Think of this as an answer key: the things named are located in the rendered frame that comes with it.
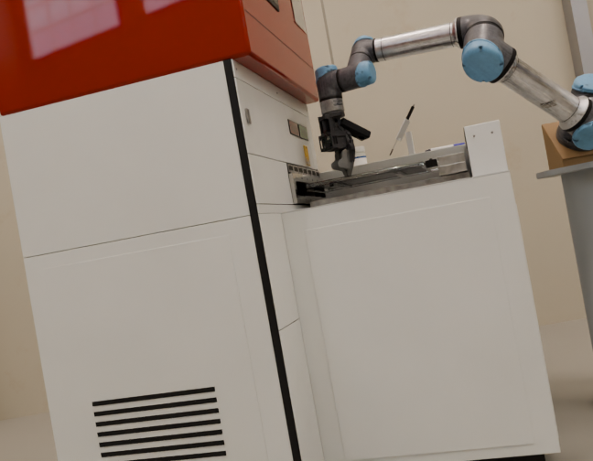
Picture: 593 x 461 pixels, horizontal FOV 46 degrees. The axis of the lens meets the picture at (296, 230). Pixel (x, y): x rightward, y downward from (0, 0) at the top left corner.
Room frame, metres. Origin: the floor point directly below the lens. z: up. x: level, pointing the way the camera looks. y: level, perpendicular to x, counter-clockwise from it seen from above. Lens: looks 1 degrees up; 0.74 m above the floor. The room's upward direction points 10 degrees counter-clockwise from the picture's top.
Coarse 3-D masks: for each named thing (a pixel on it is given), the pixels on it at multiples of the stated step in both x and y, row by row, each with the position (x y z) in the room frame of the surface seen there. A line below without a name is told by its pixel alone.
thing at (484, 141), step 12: (468, 132) 1.88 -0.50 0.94; (480, 132) 1.87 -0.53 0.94; (492, 132) 1.86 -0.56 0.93; (468, 144) 1.88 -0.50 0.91; (480, 144) 1.87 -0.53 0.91; (492, 144) 1.86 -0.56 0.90; (480, 156) 1.87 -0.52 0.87; (492, 156) 1.87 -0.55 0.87; (504, 156) 1.86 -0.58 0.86; (480, 168) 1.87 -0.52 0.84; (492, 168) 1.87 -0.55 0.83; (504, 168) 1.86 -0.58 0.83
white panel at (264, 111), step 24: (240, 72) 1.81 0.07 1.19; (240, 96) 1.77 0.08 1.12; (264, 96) 2.00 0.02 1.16; (288, 96) 2.29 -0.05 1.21; (240, 120) 1.76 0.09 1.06; (264, 120) 1.96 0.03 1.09; (288, 120) 2.23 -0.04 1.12; (240, 144) 1.77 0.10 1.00; (264, 144) 1.92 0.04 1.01; (288, 144) 2.18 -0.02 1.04; (312, 144) 2.53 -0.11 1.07; (264, 168) 1.88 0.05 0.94; (312, 168) 2.46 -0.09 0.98; (264, 192) 1.84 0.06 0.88; (288, 192) 2.08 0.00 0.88
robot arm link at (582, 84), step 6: (576, 78) 2.20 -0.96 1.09; (582, 78) 2.19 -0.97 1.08; (588, 78) 2.19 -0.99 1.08; (576, 84) 2.17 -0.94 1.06; (582, 84) 2.16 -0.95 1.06; (588, 84) 2.16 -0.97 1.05; (576, 90) 2.18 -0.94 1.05; (582, 90) 2.15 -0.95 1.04; (588, 90) 2.14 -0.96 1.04; (588, 96) 2.14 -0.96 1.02
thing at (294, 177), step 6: (288, 174) 2.11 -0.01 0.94; (294, 174) 2.13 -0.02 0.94; (300, 174) 2.22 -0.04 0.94; (294, 180) 2.12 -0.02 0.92; (300, 180) 2.20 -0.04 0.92; (306, 180) 2.27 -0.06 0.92; (312, 180) 2.37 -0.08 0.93; (318, 180) 2.47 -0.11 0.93; (294, 186) 2.11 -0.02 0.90; (294, 192) 2.11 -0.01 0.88; (294, 198) 2.11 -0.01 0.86; (300, 198) 2.15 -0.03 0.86; (306, 198) 2.22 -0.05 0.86; (312, 198) 2.32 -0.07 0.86; (318, 198) 2.42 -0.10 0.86; (324, 198) 2.50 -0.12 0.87; (306, 204) 2.28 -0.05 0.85
